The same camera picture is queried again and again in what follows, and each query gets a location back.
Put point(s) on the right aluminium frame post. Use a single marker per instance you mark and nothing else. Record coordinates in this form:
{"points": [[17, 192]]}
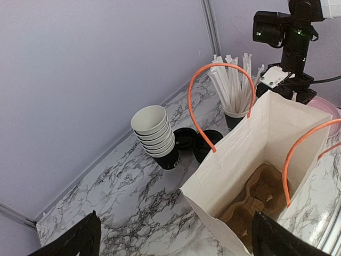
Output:
{"points": [[211, 25]]}

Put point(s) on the stack of paper cups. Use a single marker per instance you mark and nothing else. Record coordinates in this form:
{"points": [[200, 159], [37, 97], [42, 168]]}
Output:
{"points": [[154, 132]]}

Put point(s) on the white paper takeout bag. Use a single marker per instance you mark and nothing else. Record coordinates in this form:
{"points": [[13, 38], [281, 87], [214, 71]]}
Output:
{"points": [[284, 133]]}

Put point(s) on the left aluminium frame post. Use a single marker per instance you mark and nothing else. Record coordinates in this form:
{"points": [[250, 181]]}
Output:
{"points": [[17, 217]]}

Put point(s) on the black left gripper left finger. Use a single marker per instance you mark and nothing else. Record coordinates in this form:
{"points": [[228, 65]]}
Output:
{"points": [[83, 238]]}

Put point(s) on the black cup holding straws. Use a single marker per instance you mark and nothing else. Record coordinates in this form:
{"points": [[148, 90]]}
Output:
{"points": [[233, 119]]}

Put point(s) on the brown cardboard cup carrier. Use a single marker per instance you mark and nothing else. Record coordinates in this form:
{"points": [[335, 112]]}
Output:
{"points": [[263, 192]]}

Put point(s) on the aluminium frame post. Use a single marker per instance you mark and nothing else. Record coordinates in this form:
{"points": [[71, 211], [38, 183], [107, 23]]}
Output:
{"points": [[211, 25], [17, 217]]}

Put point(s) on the stack of black lids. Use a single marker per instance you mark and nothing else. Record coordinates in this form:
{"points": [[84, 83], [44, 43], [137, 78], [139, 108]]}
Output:
{"points": [[201, 148]]}

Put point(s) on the pink plastic plate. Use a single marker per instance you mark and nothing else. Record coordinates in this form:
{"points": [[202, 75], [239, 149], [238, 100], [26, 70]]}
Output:
{"points": [[324, 105]]}

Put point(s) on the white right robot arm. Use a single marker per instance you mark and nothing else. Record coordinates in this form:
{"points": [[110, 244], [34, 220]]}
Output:
{"points": [[292, 33]]}

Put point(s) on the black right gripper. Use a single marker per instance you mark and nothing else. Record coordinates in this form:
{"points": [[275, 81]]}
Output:
{"points": [[300, 86]]}

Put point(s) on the loose black lid on table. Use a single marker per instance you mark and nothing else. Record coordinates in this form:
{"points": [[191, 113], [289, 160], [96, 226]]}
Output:
{"points": [[184, 138]]}

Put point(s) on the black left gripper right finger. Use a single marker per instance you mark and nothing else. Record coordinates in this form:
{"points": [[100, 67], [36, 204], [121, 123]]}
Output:
{"points": [[270, 238]]}

